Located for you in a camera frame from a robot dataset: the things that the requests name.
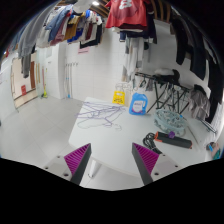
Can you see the purple charger plug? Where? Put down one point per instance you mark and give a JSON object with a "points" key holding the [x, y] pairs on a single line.
{"points": [[171, 135]]}

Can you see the white table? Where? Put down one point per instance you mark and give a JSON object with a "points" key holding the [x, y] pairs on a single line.
{"points": [[113, 148]]}

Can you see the black hanging garments right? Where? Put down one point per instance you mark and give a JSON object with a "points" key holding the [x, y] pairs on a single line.
{"points": [[190, 41]]}

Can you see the round clip drying hanger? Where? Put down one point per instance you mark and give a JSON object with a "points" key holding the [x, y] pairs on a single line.
{"points": [[169, 121]]}

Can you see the red hanging shirt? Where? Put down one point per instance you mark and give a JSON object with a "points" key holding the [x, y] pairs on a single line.
{"points": [[126, 12]]}

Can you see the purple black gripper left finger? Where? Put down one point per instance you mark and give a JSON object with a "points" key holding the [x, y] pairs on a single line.
{"points": [[77, 161]]}

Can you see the yellow wet floor sign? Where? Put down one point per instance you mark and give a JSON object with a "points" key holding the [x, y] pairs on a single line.
{"points": [[119, 97]]}

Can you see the wooden door frame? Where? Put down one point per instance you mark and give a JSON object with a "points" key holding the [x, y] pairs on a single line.
{"points": [[23, 89]]}

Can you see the black clothes drying rack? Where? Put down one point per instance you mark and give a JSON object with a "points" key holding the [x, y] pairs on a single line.
{"points": [[169, 93]]}

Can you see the grey hanging garment left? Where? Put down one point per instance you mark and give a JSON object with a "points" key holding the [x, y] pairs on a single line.
{"points": [[27, 42]]}

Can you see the black power strip orange end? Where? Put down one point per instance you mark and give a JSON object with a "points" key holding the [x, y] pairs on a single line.
{"points": [[176, 141]]}

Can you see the row of hanging clothes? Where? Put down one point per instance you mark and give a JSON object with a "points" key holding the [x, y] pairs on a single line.
{"points": [[73, 26]]}

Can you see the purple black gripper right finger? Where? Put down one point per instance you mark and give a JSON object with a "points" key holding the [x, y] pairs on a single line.
{"points": [[145, 160]]}

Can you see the pile of purple wire hangers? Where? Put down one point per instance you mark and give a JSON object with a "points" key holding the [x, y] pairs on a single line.
{"points": [[98, 114]]}

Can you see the blue detergent bottle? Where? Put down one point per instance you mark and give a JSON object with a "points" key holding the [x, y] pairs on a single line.
{"points": [[138, 104]]}

